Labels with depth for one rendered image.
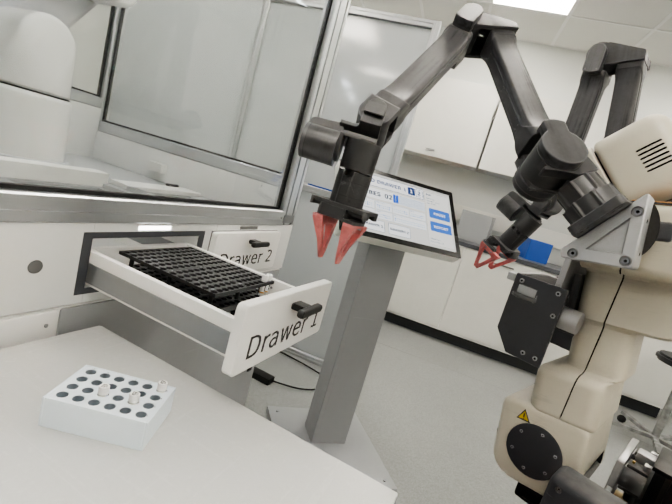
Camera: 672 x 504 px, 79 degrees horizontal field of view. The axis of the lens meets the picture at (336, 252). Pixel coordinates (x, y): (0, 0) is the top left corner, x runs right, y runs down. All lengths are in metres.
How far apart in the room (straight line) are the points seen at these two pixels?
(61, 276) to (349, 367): 1.22
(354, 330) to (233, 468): 1.17
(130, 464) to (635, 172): 0.88
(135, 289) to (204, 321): 0.15
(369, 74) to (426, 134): 1.64
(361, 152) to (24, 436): 0.56
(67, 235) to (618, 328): 0.96
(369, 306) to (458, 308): 2.11
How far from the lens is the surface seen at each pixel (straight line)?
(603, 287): 0.92
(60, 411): 0.60
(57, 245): 0.78
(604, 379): 0.94
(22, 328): 0.81
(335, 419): 1.87
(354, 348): 1.72
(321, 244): 0.69
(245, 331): 0.60
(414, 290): 3.70
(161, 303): 0.71
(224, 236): 1.03
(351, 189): 0.66
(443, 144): 4.01
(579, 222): 0.73
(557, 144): 0.77
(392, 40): 2.54
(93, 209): 0.80
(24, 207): 0.74
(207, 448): 0.60
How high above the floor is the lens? 1.13
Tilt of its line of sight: 10 degrees down
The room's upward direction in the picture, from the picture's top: 16 degrees clockwise
